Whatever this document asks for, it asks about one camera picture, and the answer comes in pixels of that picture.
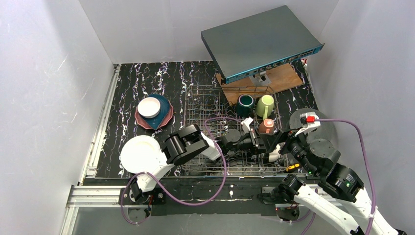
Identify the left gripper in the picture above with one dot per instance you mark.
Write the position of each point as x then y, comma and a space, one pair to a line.
256, 142

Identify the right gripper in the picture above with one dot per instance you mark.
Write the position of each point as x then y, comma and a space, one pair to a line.
288, 139

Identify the pink mug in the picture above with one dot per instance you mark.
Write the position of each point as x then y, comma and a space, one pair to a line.
266, 127

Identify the dark green mug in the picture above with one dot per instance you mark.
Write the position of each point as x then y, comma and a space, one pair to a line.
244, 106

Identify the light green mug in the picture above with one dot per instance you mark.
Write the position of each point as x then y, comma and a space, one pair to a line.
265, 106

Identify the patterned white bowl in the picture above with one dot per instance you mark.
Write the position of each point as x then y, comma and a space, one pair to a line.
149, 107

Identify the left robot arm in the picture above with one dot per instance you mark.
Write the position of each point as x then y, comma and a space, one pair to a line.
179, 148

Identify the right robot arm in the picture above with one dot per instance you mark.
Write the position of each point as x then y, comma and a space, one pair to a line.
320, 158

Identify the yellow black screwdriver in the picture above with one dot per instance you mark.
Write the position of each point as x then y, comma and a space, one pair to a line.
292, 168

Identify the grey filament spool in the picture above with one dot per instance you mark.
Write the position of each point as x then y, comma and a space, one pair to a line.
326, 130

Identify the wooden board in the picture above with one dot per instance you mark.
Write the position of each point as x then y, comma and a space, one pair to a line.
282, 78

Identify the dark blue plate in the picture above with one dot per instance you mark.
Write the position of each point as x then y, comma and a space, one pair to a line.
155, 122

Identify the white plate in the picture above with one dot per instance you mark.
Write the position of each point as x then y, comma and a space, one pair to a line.
140, 154

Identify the maroon plate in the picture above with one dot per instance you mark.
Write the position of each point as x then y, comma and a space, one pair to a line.
141, 122

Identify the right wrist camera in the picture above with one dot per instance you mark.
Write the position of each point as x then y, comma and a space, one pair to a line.
309, 123

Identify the grey wire dish rack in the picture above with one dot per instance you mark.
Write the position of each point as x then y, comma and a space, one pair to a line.
208, 107

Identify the metal switch stand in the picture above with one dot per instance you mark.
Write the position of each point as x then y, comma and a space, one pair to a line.
260, 79

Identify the grey network switch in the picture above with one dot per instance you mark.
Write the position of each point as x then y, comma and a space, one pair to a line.
258, 43

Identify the aluminium frame rail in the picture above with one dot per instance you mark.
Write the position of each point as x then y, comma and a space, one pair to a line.
89, 169

